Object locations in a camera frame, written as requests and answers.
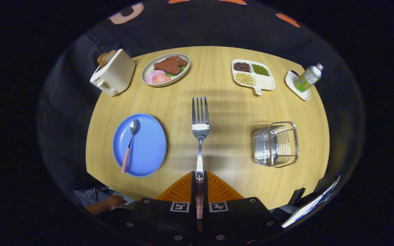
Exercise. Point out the white toaster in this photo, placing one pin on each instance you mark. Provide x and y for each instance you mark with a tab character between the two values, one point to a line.
115	73

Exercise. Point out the black tablet cover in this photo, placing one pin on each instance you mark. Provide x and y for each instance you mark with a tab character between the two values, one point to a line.
297	196

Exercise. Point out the green lettuce leaf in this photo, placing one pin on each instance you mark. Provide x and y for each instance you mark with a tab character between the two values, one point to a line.
182	69

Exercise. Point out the oval white plate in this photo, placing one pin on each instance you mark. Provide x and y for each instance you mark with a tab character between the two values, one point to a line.
175	80

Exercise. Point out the small white dish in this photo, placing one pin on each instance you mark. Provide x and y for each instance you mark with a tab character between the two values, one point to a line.
291	83

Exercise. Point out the pale pink ham slice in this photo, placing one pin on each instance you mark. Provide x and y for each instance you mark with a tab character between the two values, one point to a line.
150	76

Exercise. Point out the black backdrop cloth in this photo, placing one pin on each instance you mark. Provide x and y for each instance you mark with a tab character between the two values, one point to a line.
217	27

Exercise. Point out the blue plate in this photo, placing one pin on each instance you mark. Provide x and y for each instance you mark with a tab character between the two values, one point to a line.
149	147

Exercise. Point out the green label bottle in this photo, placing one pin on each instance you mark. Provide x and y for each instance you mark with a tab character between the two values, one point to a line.
306	80

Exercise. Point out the person's grey clothing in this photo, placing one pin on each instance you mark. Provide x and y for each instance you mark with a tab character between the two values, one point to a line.
91	196

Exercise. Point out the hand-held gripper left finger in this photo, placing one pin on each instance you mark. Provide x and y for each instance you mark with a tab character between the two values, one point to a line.
193	194

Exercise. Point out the divided white tray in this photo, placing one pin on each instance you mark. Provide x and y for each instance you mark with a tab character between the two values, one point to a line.
265	83

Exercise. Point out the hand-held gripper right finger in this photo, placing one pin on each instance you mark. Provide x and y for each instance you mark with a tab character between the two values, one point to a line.
206	194

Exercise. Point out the pile of yellow soybeans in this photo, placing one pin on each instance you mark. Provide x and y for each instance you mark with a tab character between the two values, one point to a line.
245	79

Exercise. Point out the pile of green beans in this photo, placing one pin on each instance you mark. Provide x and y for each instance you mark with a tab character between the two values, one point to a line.
260	69

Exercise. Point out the reddish pink ham slice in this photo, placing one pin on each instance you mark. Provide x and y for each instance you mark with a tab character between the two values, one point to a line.
161	79

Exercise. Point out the pile of dark red beans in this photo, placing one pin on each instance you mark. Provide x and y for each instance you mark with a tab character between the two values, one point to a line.
241	67

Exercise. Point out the brown meat piece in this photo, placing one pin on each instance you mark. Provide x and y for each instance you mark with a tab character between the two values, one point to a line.
169	65

